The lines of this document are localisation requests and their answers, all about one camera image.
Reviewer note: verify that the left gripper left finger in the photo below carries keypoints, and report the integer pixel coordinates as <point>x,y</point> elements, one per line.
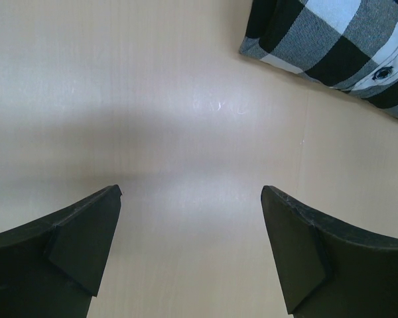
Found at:
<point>53,266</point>

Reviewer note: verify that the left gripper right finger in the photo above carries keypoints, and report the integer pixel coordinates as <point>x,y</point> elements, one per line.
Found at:
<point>327,267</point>

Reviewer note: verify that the black white checkered shirt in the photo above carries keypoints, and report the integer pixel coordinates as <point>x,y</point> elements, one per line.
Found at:
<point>350,46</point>

